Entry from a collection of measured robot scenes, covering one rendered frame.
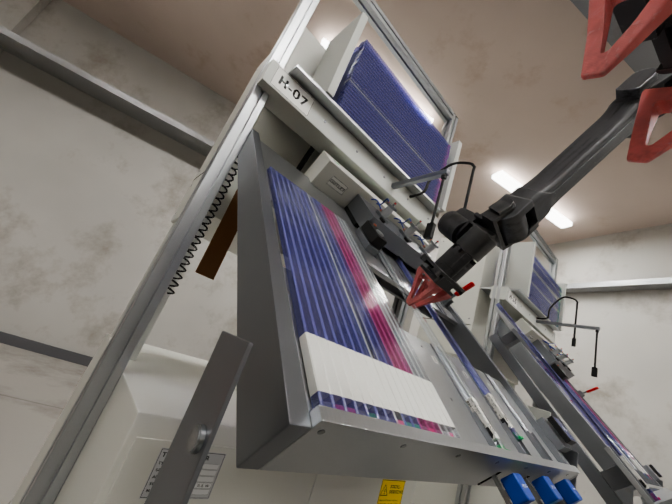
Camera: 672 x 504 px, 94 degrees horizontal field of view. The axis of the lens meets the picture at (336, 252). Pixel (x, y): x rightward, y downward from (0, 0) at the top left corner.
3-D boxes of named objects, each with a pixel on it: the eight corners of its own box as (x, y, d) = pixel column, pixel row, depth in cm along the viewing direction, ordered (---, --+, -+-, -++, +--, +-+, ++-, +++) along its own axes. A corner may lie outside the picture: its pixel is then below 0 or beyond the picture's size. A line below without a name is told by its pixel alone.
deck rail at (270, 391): (258, 470, 23) (312, 428, 21) (235, 469, 22) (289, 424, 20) (244, 152, 79) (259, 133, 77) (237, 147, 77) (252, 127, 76)
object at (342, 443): (547, 490, 60) (580, 473, 58) (258, 471, 23) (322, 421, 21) (542, 483, 61) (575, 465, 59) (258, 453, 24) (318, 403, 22)
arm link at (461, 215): (518, 201, 56) (528, 234, 60) (479, 182, 65) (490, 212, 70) (461, 239, 57) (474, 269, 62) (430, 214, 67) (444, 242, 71)
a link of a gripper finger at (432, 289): (393, 289, 66) (426, 258, 64) (412, 301, 70) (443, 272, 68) (409, 311, 60) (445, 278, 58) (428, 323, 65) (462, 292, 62)
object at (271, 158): (445, 333, 89) (459, 323, 88) (248, 216, 53) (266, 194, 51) (399, 263, 115) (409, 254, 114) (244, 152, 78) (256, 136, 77)
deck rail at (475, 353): (550, 490, 61) (578, 476, 59) (546, 490, 60) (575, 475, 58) (401, 266, 116) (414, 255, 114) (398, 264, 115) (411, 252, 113)
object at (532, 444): (553, 477, 60) (568, 469, 59) (278, 436, 23) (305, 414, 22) (491, 386, 75) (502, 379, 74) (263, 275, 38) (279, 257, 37)
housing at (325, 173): (401, 272, 112) (430, 246, 108) (296, 199, 85) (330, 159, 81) (392, 259, 119) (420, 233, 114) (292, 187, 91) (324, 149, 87)
